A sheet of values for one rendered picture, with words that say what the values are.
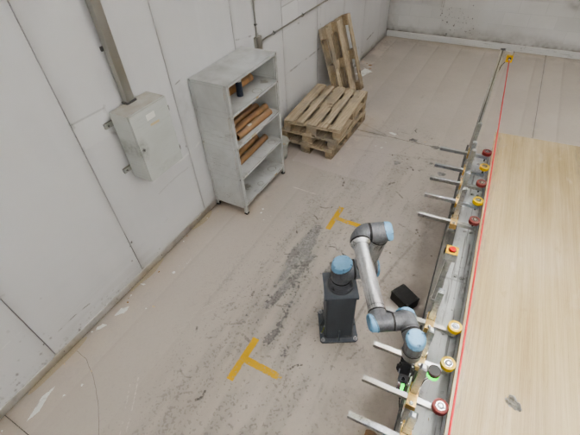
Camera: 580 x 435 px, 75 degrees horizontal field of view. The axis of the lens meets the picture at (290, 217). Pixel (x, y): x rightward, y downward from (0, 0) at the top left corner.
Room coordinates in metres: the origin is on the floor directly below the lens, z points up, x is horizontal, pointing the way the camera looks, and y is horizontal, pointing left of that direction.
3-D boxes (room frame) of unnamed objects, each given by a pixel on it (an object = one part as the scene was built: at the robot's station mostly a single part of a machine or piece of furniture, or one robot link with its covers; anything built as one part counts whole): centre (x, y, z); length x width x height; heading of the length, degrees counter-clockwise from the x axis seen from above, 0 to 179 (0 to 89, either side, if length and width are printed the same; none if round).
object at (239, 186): (3.72, 0.45, 0.78); 0.90 x 0.45 x 1.55; 149
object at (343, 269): (1.72, -0.36, 0.79); 0.17 x 0.15 x 0.18; 91
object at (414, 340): (0.84, -0.54, 1.32); 0.10 x 0.09 x 0.12; 1
